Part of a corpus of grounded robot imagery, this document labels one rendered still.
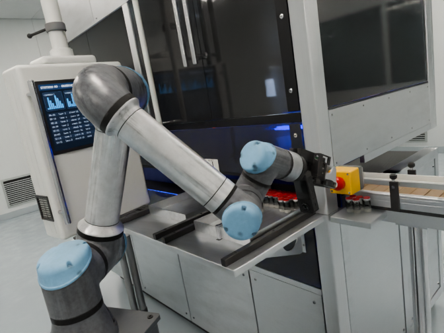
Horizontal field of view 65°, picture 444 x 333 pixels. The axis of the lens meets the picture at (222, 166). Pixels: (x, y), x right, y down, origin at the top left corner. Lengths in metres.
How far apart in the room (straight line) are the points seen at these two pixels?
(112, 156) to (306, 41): 0.63
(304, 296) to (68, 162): 1.12
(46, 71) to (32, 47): 4.84
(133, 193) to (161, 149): 1.18
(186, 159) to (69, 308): 0.42
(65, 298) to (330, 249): 0.78
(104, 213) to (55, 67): 0.93
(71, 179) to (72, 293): 0.89
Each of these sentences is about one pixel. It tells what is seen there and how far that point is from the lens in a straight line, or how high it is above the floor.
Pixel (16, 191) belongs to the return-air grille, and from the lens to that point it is 6.29.
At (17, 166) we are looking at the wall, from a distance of 6.28.
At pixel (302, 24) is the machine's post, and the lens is 1.10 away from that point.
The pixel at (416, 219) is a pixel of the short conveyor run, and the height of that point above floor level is 0.86.
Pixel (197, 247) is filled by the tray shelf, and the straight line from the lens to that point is 1.06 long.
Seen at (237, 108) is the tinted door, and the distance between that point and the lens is 1.30.
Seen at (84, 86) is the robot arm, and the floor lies 1.36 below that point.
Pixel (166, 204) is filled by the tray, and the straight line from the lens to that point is 1.50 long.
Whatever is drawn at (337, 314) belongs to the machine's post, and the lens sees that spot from 1.33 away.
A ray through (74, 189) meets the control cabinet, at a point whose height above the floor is 1.00.
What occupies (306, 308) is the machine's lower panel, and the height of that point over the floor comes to 0.50.
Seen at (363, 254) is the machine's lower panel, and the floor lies 0.66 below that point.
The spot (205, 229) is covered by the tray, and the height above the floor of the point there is 0.89.
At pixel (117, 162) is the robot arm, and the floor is 1.19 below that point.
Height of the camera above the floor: 1.30
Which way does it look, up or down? 11 degrees down
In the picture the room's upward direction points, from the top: 10 degrees counter-clockwise
